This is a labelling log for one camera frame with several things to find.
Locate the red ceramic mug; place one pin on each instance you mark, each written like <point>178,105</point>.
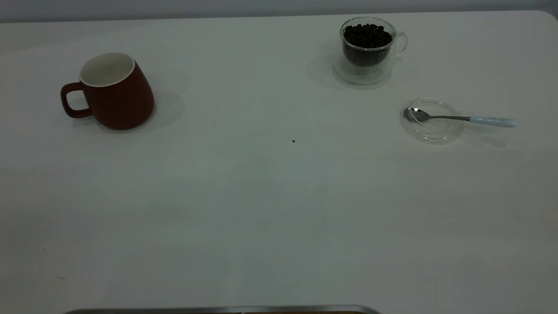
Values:
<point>122,104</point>

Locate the clear glass cup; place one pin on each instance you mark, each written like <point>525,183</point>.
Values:
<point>362,75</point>

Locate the dark coffee beans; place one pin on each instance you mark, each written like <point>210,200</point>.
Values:
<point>367,37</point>

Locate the clear round glass dish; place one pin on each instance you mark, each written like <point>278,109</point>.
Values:
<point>436,133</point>

